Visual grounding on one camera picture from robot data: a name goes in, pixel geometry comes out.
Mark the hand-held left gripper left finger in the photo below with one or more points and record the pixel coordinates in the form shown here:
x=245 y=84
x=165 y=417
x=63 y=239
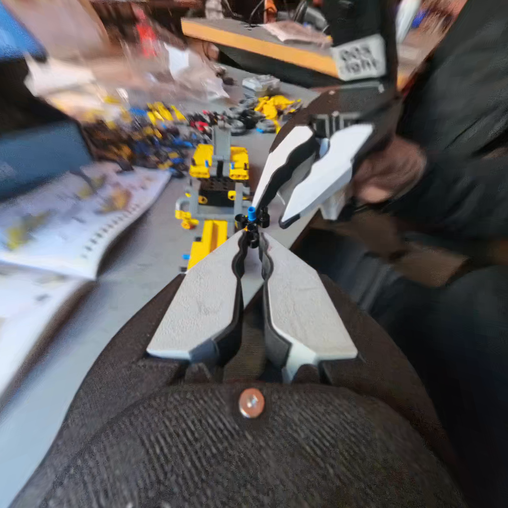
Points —
x=198 y=313

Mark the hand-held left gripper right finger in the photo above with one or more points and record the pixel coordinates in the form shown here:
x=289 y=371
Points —
x=305 y=313

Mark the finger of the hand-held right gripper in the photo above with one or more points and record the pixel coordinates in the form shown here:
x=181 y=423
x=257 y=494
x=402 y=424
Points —
x=277 y=166
x=333 y=162

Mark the black connector piece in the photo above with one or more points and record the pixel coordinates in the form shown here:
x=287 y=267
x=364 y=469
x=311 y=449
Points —
x=252 y=234

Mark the person's right forearm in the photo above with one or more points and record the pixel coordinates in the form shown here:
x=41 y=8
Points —
x=456 y=119

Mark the grey desk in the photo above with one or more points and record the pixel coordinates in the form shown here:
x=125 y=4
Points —
x=131 y=277

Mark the person's right hand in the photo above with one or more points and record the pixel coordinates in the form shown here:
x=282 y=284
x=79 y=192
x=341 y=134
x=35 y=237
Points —
x=389 y=170

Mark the yellow grey brick vehicle model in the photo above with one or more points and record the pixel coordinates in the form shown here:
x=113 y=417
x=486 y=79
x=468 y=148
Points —
x=222 y=194

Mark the printed paper sheet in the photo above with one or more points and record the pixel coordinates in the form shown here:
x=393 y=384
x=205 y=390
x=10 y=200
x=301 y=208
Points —
x=297 y=31

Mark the dark table with wooden edge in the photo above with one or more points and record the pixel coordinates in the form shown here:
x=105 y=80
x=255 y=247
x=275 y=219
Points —
x=258 y=43

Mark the crumpled clear plastic bag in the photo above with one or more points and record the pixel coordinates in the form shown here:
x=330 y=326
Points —
x=190 y=75

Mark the person's grey trousers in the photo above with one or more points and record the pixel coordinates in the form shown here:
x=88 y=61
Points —
x=436 y=357

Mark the pile of loose building pieces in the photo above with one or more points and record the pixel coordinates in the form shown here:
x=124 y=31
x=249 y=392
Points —
x=139 y=143

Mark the open instruction booklet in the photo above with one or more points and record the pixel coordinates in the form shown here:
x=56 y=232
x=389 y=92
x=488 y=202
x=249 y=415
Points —
x=59 y=238

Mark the blue cardboard kit box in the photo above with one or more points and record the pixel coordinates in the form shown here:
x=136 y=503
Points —
x=35 y=158

